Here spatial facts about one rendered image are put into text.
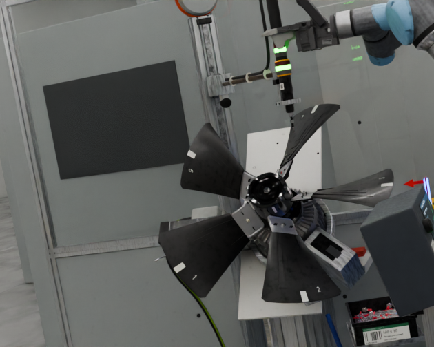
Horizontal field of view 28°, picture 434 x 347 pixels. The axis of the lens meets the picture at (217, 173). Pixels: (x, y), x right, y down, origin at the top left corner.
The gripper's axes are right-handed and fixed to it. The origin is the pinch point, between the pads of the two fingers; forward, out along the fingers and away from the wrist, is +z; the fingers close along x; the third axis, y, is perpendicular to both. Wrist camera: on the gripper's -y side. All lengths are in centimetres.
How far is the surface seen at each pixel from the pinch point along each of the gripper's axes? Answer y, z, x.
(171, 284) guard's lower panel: 86, 74, 71
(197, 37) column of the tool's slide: -7, 39, 55
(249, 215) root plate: 51, 14, -4
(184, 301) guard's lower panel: 94, 69, 71
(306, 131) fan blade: 30.5, -4.1, 11.4
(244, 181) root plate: 42.0, 15.5, 3.7
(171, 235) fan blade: 53, 36, -12
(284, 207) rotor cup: 50, 3, -5
